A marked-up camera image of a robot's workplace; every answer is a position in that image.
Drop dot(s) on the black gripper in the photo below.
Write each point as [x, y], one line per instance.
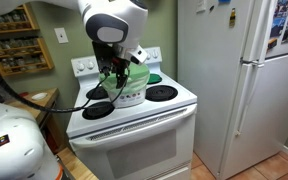
[104, 53]

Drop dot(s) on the white and green bin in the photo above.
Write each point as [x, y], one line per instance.
[134, 90]

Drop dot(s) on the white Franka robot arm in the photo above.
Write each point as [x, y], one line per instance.
[117, 16]

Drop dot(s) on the black coil stove burner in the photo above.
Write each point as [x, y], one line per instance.
[161, 93]
[98, 110]
[95, 93]

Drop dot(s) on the green round lid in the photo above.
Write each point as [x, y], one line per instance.
[154, 79]

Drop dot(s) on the white stove knob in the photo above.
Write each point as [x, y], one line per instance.
[155, 54]
[148, 56]
[90, 65]
[80, 66]

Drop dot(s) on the white electric stove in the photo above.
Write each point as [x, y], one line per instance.
[144, 153]

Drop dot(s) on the small white bowl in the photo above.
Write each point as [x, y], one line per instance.
[39, 96]

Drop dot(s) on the white refrigerator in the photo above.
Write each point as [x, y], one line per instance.
[210, 83]

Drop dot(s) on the wooden side table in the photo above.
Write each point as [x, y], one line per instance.
[34, 106]

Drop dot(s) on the wooden robot stand top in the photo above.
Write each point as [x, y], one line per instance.
[75, 166]

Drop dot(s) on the white paper note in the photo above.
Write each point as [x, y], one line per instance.
[200, 5]

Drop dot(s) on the small dark fridge magnet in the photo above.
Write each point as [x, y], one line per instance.
[211, 8]

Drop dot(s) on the yellow fridge magnet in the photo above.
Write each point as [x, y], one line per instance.
[232, 18]

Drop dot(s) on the blue paper flyer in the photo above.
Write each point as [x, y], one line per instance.
[224, 1]

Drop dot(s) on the white wall switch plate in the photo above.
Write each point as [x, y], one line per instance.
[61, 35]

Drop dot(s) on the wooden wall spice rack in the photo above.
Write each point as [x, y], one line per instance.
[20, 50]

